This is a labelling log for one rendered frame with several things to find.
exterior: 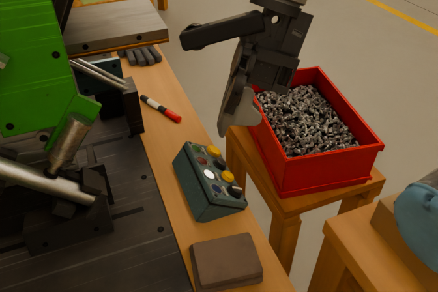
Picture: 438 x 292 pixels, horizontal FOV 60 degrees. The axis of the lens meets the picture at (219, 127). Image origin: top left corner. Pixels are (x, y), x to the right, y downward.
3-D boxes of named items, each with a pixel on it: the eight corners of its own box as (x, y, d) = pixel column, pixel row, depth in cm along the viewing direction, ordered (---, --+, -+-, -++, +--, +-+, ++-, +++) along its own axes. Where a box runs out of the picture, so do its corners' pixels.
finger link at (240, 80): (233, 118, 53) (254, 58, 49) (223, 115, 52) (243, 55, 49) (232, 107, 57) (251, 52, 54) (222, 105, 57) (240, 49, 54)
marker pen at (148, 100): (139, 101, 90) (139, 95, 89) (145, 98, 91) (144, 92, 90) (176, 124, 84) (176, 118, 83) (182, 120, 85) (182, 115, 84)
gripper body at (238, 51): (285, 100, 52) (318, 14, 48) (225, 83, 51) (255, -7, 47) (276, 86, 59) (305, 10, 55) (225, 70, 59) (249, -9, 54)
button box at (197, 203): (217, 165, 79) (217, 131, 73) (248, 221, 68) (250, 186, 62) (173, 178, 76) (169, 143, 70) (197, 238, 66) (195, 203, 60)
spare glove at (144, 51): (109, 40, 114) (107, 32, 112) (143, 34, 117) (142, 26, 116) (126, 72, 100) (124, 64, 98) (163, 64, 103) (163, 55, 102)
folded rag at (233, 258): (196, 297, 54) (195, 287, 52) (188, 248, 60) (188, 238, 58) (263, 284, 55) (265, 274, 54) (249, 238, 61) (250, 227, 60)
